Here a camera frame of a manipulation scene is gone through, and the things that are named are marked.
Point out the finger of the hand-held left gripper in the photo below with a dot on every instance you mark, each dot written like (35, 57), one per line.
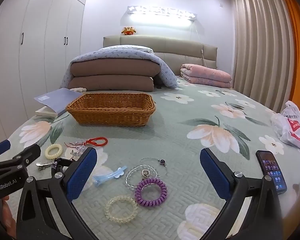
(25, 156)
(0, 148)

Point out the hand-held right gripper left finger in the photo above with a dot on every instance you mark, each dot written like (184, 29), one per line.
(81, 175)

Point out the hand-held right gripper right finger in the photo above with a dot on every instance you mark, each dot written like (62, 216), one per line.
(215, 175)

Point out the silver butterfly hair clip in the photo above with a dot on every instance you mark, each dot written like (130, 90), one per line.
(73, 152)

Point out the light blue hair clip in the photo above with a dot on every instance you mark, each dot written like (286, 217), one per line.
(107, 176)

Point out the brown wicker basket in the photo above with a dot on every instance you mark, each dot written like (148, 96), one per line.
(110, 115)

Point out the person's left hand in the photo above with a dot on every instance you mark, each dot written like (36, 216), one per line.
(5, 220)

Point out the clear butterfly hair clip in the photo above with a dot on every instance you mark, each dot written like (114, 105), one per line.
(79, 144)

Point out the white book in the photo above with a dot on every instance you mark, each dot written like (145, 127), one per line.
(45, 112)

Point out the silver bangle with purple stone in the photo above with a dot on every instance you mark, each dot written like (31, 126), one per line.
(162, 162)

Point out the black smartphone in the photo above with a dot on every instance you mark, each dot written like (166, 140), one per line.
(271, 171)

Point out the blue book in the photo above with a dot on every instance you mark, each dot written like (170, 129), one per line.
(57, 100)

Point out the small beige cloth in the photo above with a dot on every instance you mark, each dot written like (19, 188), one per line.
(78, 89)

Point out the white plastic bag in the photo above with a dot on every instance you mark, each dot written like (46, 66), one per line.
(292, 127)

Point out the folded pink blanket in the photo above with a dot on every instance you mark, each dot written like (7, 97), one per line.
(205, 75)

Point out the white wardrobe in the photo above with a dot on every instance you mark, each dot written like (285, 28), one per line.
(35, 42)

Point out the folded brown and lilac quilt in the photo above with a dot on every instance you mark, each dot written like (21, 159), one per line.
(130, 55)

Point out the beige padded headboard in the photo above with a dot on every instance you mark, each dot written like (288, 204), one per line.
(180, 50)

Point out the beige curtain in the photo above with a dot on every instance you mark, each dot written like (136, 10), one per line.
(260, 50)

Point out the white pillow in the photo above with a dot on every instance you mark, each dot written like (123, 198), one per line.
(125, 48)

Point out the orange plush toy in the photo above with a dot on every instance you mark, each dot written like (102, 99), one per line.
(128, 30)

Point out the wall light bar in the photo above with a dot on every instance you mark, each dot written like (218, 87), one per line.
(160, 21)

